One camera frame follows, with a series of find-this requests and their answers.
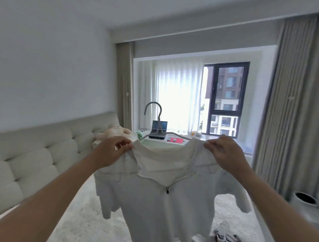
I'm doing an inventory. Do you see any person's left hand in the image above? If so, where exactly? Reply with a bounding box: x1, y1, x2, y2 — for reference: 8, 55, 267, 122
93, 136, 135, 169

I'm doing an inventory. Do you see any white zip polo shirt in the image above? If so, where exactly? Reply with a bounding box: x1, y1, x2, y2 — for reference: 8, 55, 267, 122
93, 136, 252, 242

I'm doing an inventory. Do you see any beige plush toy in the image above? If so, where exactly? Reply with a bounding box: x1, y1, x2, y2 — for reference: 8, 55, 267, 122
96, 124, 133, 141

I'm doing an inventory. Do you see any white wire hanger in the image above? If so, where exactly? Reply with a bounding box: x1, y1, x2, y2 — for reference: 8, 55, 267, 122
139, 101, 192, 142

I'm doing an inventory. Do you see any pink plaid shirt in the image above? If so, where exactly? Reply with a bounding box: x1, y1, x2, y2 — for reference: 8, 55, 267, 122
214, 230, 242, 242

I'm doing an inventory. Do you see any grey tufted headboard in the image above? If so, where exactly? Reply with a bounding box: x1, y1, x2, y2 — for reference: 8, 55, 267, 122
0, 111, 121, 215

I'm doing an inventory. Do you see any dark framed window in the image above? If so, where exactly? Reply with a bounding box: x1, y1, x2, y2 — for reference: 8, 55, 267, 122
201, 61, 251, 138

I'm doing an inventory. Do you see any black laptop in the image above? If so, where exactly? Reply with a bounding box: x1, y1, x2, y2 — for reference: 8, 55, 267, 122
149, 120, 169, 140

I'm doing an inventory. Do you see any person's left forearm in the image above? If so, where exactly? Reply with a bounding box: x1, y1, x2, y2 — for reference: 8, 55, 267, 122
0, 154, 118, 242

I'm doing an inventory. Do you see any beige curtain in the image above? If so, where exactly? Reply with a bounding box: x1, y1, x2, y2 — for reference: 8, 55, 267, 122
252, 15, 319, 200
116, 42, 135, 131

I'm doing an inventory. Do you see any white sheer curtain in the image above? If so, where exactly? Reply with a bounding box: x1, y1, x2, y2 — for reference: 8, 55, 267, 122
138, 59, 205, 133

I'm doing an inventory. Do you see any person's right forearm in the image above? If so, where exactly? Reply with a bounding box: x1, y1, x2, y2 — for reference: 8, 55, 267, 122
238, 169, 319, 242

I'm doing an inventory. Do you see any bed with white bedspread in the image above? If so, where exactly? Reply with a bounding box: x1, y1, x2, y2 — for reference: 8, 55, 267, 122
0, 174, 262, 242

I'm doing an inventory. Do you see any light blue hanger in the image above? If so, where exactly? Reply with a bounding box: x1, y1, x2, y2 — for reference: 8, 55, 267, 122
215, 220, 231, 237

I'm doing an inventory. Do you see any white cylindrical bin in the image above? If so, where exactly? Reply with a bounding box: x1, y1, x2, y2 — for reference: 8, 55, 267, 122
290, 191, 319, 225

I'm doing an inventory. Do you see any person's right hand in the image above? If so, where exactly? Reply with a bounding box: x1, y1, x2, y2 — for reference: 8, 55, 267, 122
204, 134, 252, 179

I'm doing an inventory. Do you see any white bay window ledge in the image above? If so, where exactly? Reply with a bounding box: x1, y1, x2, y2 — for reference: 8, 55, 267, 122
136, 131, 254, 156

